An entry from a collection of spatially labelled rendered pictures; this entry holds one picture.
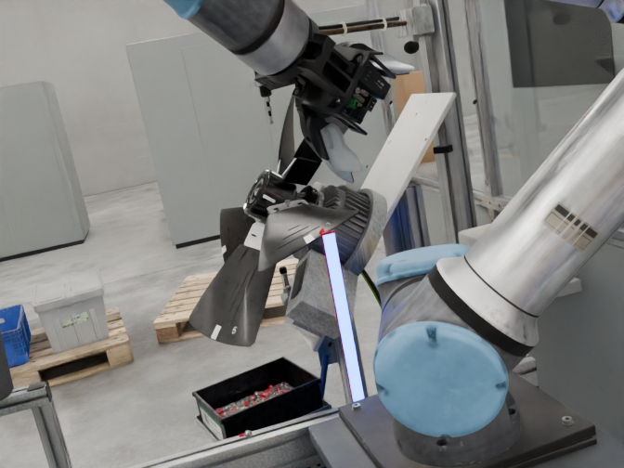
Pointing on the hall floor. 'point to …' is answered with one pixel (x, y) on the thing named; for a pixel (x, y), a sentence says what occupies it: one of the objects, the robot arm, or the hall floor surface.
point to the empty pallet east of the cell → (165, 327)
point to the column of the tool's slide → (443, 45)
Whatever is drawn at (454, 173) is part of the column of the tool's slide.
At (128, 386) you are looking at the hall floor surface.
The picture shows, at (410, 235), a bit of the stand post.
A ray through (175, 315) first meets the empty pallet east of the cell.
